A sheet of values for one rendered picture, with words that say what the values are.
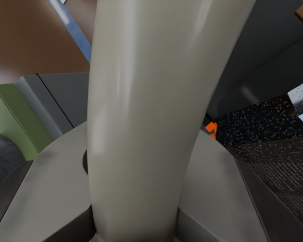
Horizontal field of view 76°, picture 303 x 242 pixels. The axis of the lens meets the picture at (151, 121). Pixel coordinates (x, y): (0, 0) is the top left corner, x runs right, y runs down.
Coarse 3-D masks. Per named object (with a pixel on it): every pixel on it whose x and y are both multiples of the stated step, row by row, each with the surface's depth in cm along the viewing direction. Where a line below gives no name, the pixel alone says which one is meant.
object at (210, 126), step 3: (207, 114) 130; (204, 117) 128; (207, 117) 127; (204, 120) 128; (207, 120) 127; (210, 120) 127; (204, 123) 128; (207, 123) 127; (210, 123) 126; (213, 123) 125; (207, 126) 127; (210, 126) 126; (213, 126) 126; (207, 129) 127; (210, 129) 127; (213, 129) 126
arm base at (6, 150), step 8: (0, 136) 60; (0, 144) 58; (8, 144) 59; (0, 152) 57; (8, 152) 58; (16, 152) 59; (0, 160) 56; (8, 160) 57; (16, 160) 59; (24, 160) 61; (0, 168) 55; (8, 168) 57; (0, 176) 56
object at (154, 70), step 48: (144, 0) 3; (192, 0) 3; (240, 0) 3; (96, 48) 4; (144, 48) 3; (192, 48) 3; (96, 96) 4; (144, 96) 3; (192, 96) 4; (96, 144) 4; (144, 144) 4; (192, 144) 5; (96, 192) 5; (144, 192) 5; (144, 240) 6
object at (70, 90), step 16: (32, 80) 64; (48, 80) 70; (64, 80) 77; (80, 80) 86; (32, 96) 63; (48, 96) 66; (64, 96) 73; (80, 96) 80; (48, 112) 63; (64, 112) 69; (80, 112) 75; (48, 128) 64; (64, 128) 65
